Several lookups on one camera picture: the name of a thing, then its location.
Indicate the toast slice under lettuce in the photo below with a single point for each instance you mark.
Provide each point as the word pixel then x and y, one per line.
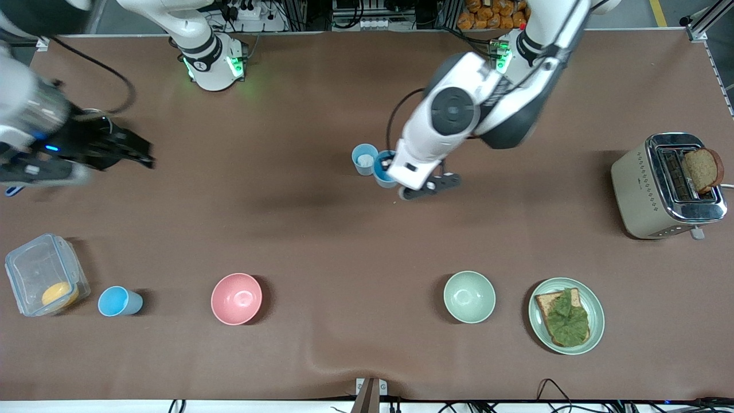
pixel 545 301

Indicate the green lettuce leaf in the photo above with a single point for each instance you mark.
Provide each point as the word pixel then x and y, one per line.
pixel 567 321

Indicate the white power strip with plugs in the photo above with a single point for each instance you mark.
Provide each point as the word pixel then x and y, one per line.
pixel 248 11

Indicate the brown bread slice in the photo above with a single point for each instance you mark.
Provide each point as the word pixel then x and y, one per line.
pixel 702 171

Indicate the blue cup with white inside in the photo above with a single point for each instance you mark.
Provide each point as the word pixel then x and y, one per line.
pixel 363 158

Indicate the orange round food item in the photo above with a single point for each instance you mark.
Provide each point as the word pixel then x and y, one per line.
pixel 59 294

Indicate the pink bowl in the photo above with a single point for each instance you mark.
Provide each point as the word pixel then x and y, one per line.
pixel 236 299

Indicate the clear plastic food container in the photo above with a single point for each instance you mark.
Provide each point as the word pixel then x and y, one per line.
pixel 34 267

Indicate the brown table cover mat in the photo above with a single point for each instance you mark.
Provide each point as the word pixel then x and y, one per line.
pixel 367 246

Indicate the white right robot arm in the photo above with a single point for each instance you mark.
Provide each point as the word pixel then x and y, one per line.
pixel 212 63

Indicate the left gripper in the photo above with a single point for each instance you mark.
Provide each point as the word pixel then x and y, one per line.
pixel 386 167

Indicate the bag of orange buns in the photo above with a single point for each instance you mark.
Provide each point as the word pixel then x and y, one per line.
pixel 493 14

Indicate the aluminium frame profile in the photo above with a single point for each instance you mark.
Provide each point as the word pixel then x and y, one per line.
pixel 705 26
pixel 41 43

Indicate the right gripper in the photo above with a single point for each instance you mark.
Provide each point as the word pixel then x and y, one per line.
pixel 90 145

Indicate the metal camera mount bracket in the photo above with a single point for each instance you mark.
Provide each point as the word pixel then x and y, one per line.
pixel 370 393

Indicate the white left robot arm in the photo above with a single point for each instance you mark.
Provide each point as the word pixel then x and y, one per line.
pixel 453 109

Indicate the cream and chrome toaster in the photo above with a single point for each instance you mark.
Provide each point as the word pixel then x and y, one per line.
pixel 636 195

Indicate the pale green plate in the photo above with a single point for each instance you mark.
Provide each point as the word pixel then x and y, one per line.
pixel 597 315

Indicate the pale green bowl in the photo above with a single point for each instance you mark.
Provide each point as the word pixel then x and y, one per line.
pixel 469 297

